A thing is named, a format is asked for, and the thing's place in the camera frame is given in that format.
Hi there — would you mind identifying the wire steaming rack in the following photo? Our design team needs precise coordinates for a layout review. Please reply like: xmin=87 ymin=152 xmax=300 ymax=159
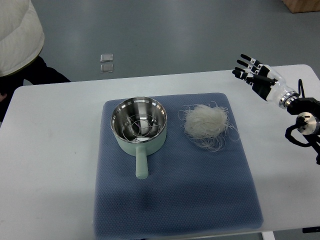
xmin=121 ymin=117 xmax=161 ymax=142

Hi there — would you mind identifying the mint green steel pot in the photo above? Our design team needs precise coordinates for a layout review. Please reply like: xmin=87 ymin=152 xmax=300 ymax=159
xmin=110 ymin=97 xmax=168 ymax=180

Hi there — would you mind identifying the person in white jacket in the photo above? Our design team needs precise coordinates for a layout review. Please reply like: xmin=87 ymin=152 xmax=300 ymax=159
xmin=0 ymin=0 xmax=69 ymax=120

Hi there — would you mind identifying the blue quilted mat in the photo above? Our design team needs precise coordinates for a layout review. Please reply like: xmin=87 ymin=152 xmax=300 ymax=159
xmin=93 ymin=93 xmax=263 ymax=240

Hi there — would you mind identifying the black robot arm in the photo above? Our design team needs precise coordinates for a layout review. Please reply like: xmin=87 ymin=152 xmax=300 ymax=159
xmin=285 ymin=97 xmax=320 ymax=165

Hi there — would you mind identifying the white table leg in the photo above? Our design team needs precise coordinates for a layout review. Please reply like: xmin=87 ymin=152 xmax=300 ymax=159
xmin=261 ymin=231 xmax=276 ymax=240

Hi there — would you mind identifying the white vermicelli bundle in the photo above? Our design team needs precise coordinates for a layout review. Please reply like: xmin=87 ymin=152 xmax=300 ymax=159
xmin=177 ymin=101 xmax=240 ymax=153

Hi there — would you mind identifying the upper metal floor plate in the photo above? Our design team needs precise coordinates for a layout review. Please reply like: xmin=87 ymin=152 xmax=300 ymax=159
xmin=100 ymin=53 xmax=114 ymax=63

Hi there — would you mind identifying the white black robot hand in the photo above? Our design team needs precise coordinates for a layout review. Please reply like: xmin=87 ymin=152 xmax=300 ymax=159
xmin=232 ymin=54 xmax=299 ymax=109

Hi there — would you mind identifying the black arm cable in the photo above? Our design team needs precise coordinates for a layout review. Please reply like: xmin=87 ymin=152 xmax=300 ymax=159
xmin=296 ymin=78 xmax=307 ymax=99

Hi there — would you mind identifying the wooden box corner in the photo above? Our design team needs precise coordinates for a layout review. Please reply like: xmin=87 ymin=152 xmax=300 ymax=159
xmin=282 ymin=0 xmax=320 ymax=14

